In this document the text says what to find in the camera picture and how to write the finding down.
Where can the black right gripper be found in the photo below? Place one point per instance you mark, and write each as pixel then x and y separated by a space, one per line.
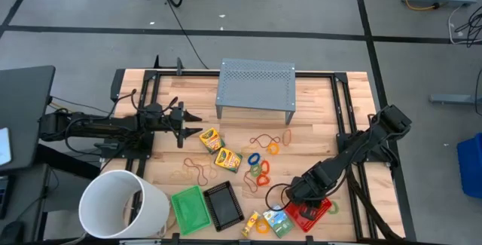
pixel 303 194

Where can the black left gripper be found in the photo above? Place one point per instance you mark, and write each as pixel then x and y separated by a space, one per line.
pixel 180 124

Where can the red plastic basket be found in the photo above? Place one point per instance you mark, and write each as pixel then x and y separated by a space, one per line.
pixel 297 218

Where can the yellow green crayon box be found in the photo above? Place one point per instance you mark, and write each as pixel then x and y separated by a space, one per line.
pixel 228 160
pixel 211 139

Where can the green blue card box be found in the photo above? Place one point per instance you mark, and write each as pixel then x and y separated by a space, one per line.
pixel 279 222

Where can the yellow rubber band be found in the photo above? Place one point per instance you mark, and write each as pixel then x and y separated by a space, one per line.
pixel 244 149
pixel 180 177

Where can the yellow plastic packet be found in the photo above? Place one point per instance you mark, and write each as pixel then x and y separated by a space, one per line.
pixel 250 224

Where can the orange rubber band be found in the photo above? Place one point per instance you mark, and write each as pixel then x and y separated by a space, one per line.
pixel 283 137

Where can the green plastic basket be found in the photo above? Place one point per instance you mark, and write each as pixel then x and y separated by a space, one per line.
pixel 190 211

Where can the black plastic basket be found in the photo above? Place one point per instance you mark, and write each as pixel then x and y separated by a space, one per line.
pixel 223 205

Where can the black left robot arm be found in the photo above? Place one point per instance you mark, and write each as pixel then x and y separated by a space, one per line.
pixel 113 124

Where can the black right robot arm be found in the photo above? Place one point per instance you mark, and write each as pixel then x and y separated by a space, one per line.
pixel 357 147

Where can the dark grey side desk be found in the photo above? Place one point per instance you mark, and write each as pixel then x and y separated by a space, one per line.
pixel 26 105

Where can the grey desk foot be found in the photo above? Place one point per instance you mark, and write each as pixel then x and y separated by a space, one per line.
pixel 452 99

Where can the grey perforated metal shelf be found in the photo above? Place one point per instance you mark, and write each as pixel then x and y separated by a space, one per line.
pixel 256 86

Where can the white cylindrical bucket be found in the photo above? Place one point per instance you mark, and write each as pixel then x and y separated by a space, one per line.
pixel 98 199

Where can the blue plastic bin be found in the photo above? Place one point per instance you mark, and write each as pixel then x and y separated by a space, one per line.
pixel 472 166

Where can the white paper sheet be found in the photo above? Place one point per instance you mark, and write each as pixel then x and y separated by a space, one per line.
pixel 3 147

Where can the black metal rig frame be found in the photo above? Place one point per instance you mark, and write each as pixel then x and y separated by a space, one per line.
pixel 188 73

